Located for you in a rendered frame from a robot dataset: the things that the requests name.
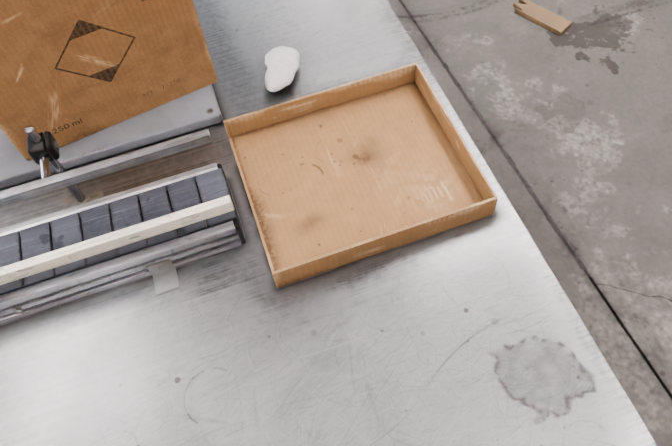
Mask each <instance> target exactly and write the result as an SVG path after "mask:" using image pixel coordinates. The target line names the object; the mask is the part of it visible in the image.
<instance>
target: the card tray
mask: <svg viewBox="0 0 672 446"><path fill-rule="evenodd" d="M223 122H224V125H225V128H226V131H227V134H228V137H229V140H230V143H231V147H232V150H233V153H234V156H235V159H236V162H237V165H238V168H239V171H240V175H241V178H242V181H243V184H244V187H245V190H246V193H247V196H248V199H249V203H250V206H251V209H252V212H253V215H254V218H255V221H256V224H257V227H258V231H259V234H260V237H261V240H262V243H263V246H264V249H265V252H266V255H267V259H268V262H269V265H270V268H271V271H272V275H273V278H274V281H275V284H276V287H277V288H279V287H282V286H285V285H288V284H291V283H294V282H297V281H300V280H303V279H306V278H309V277H311V276H314V275H317V274H320V273H323V272H326V271H329V270H332V269H335V268H338V267H341V266H344V265H347V264H350V263H352V262H355V261H358V260H361V259H364V258H367V257H370V256H373V255H376V254H379V253H382V252H385V251H388V250H391V249H394V248H396V247H399V246H402V245H405V244H408V243H411V242H414V241H417V240H420V239H423V238H426V237H429V236H432V235H435V234H438V233H440V232H443V231H446V230H449V229H452V228H455V227H458V226H461V225H464V224H467V223H470V222H473V221H476V220H479V219H481V218H484V217H487V216H490V215H493V214H494V211H495V207H496V204H497V200H498V197H497V196H496V194H495V192H494V191H493V189H492V187H491V186H490V184H489V182H488V181H487V179H486V177H485V176H484V174H483V172H482V171H481V169H480V167H479V165H478V164H477V162H476V160H475V159H474V157H473V155H472V154H471V152H470V150H469V149H468V147H467V145H466V144H465V142H464V140H463V139H462V137H461V135H460V134H459V132H458V130H457V129H456V127H455V125H454V124H453V122H452V120H451V119H450V117H449V115H448V113H447V112H446V110H445V108H444V107H443V105H442V103H441V102H440V100H439V98H438V97H437V95H436V93H435V92H434V90H433V88H432V87H431V85H430V83H429V82H428V80H427V78H426V77H425V75H424V73H423V72H422V70H421V68H420V67H419V65H418V63H417V62H416V63H413V64H410V65H406V66H403V67H400V68H396V69H393V70H390V71H387V72H383V73H380V74H377V75H373V76H370V77H367V78H363V79H360V80H357V81H353V82H350V83H347V84H343V85H340V86H337V87H333V88H330V89H327V90H323V91H320V92H317V93H313V94H310V95H307V96H303V97H300V98H297V99H293V100H290V101H287V102H283V103H280V104H277V105H273V106H270V107H267V108H263V109H260V110H257V111H253V112H250V113H247V114H243V115H240V116H237V117H233V118H230V119H227V120H224V121H223Z"/></svg>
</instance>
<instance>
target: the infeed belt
mask: <svg viewBox="0 0 672 446"><path fill-rule="evenodd" d="M195 178H196V182H195V179H194V177H190V178H187V179H184V180H180V181H177V182H174V183H171V184H168V185H167V188H168V190H167V188H166V186H165V185H164V186H161V187H158V188H155V189H151V190H148V191H145V192H142V193H139V194H138V195H139V199H138V196H137V194H135V195H132V196H129V197H126V198H123V199H119V200H116V201H113V202H110V203H109V204H110V208H109V204H108V203H106V204H103V205H100V206H97V207H94V208H90V209H87V210H84V211H81V212H80V214H79V213H78V212H77V213H74V214H71V215H68V216H65V217H61V218H58V219H55V220H52V221H50V223H51V227H50V223H49V222H45V223H42V224H39V225H36V226H32V227H29V228H26V229H23V230H20V232H19V231H16V232H13V233H10V234H7V235H3V236H0V267H4V266H7V265H10V264H13V263H16V262H19V261H23V260H26V259H29V258H32V257H35V256H38V255H41V254H45V253H48V252H51V251H54V250H57V249H60V248H64V247H67V246H70V245H73V244H76V243H79V242H82V241H86V240H89V239H92V238H95V237H98V236H101V235H105V234H108V233H111V232H114V231H117V230H120V229H123V228H127V227H130V226H133V225H136V224H139V223H142V222H145V221H149V220H152V219H155V218H158V217H161V216H164V215H168V214H171V213H174V212H177V211H180V210H183V209H186V208H190V207H193V206H196V205H199V204H202V203H205V202H209V201H212V200H215V199H218V198H221V197H224V196H227V195H229V196H230V194H229V191H228V187H227V184H226V181H225V177H224V174H223V171H222V168H219V169H216V170H213V171H209V172H206V173H203V174H200V175H197V176H195ZM80 216H81V217H80ZM234 219H237V217H236V214H235V210H234V211H231V212H228V213H224V214H221V215H218V216H215V217H212V218H209V219H206V220H203V221H200V222H196V223H193V224H190V225H187V226H184V227H181V228H178V229H175V230H172V231H168V232H165V233H162V234H159V235H156V236H153V237H150V238H147V239H143V240H140V241H137V242H134V243H131V244H128V245H125V246H122V247H119V248H115V249H112V250H109V251H106V252H103V253H100V254H97V255H94V256H90V257H87V258H84V259H81V260H78V261H75V262H72V263H69V264H66V265H62V266H59V267H56V268H53V269H50V270H47V271H44V272H41V273H38V274H34V275H31V276H28V277H25V278H22V279H19V280H16V281H13V282H9V283H6V284H3V285H0V295H3V294H6V293H9V292H12V291H16V290H19V289H22V288H25V287H28V286H31V285H34V284H37V283H40V282H43V281H46V280H50V279H53V278H56V277H59V276H62V275H65V274H68V273H71V272H74V271H77V270H81V269H84V268H87V267H90V266H93V265H96V264H99V263H102V262H105V261H108V260H111V259H115V258H118V257H121V256H124V255H127V254H130V253H133V252H136V251H139V250H142V249H146V248H149V247H152V246H155V245H158V244H161V243H164V242H167V241H170V240H173V239H177V238H180V237H183V236H186V235H189V234H192V233H195V232H198V231H201V230H204V229H207V228H211V227H214V226H217V225H220V224H223V223H226V222H229V221H233V220H234ZM233 223H234V221H233ZM20 233H21V236H20Z"/></svg>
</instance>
